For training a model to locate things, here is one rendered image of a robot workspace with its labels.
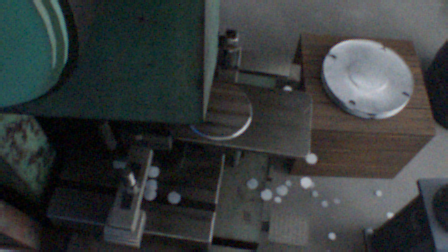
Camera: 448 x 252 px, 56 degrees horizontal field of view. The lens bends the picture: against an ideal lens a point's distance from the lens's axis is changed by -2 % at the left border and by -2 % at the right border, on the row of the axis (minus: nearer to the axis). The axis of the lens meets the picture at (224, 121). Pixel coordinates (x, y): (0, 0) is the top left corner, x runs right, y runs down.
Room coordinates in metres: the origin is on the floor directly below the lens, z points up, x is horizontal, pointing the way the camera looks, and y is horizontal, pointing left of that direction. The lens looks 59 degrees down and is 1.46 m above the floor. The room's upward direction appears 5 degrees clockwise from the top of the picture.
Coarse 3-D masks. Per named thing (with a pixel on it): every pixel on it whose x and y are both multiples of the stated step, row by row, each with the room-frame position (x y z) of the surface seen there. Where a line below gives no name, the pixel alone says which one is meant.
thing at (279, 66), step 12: (240, 60) 0.66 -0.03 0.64; (252, 60) 0.66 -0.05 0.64; (264, 60) 0.66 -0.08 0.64; (276, 60) 0.67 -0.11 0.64; (288, 60) 0.67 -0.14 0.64; (240, 72) 0.63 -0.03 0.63; (252, 72) 0.63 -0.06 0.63; (264, 72) 0.63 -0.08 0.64; (276, 72) 0.63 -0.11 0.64; (288, 72) 0.63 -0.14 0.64; (276, 84) 0.63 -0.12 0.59; (288, 84) 0.63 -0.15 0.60
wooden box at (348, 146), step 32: (320, 64) 0.91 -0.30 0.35; (416, 64) 0.95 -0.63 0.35; (320, 96) 0.78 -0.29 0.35; (416, 96) 0.82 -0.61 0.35; (320, 128) 0.66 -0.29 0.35; (352, 128) 0.67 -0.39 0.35; (384, 128) 0.68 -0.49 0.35; (416, 128) 0.69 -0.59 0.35; (288, 160) 0.71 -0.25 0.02; (320, 160) 0.66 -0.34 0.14; (352, 160) 0.67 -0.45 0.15; (384, 160) 0.67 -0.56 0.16
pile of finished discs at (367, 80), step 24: (336, 48) 0.96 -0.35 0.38; (360, 48) 0.97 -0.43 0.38; (384, 48) 0.98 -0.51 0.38; (336, 72) 0.86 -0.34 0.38; (360, 72) 0.86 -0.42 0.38; (384, 72) 0.87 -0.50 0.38; (408, 72) 0.89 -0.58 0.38; (336, 96) 0.76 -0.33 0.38; (360, 96) 0.77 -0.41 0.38; (384, 96) 0.78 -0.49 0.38; (408, 96) 0.80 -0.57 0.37
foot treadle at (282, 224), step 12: (276, 216) 0.44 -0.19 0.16; (288, 216) 0.45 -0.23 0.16; (300, 216) 0.45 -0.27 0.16; (264, 228) 0.40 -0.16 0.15; (276, 228) 0.40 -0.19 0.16; (288, 228) 0.41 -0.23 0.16; (300, 228) 0.41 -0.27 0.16; (276, 240) 0.37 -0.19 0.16; (288, 240) 0.37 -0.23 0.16; (300, 240) 0.37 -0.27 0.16
